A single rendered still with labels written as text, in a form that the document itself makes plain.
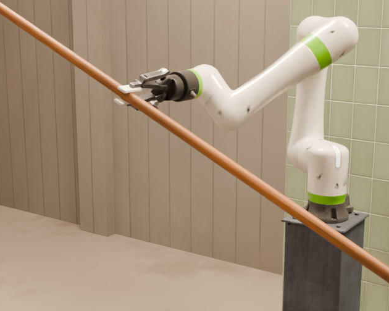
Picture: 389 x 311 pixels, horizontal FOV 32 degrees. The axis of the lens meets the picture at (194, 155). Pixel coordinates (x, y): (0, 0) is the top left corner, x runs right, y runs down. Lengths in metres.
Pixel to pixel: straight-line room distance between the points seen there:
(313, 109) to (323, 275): 0.55
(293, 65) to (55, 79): 3.98
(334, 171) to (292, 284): 0.41
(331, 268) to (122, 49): 3.46
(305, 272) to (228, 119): 0.59
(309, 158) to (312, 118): 0.16
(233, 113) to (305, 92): 0.38
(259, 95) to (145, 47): 3.20
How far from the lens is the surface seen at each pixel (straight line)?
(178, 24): 5.05
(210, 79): 2.10
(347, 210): 2.38
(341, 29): 2.19
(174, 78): 2.01
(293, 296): 2.38
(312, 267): 2.30
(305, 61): 2.14
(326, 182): 2.24
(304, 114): 2.36
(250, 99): 2.09
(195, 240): 5.28
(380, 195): 2.88
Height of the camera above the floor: 1.91
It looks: 13 degrees down
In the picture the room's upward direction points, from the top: straight up
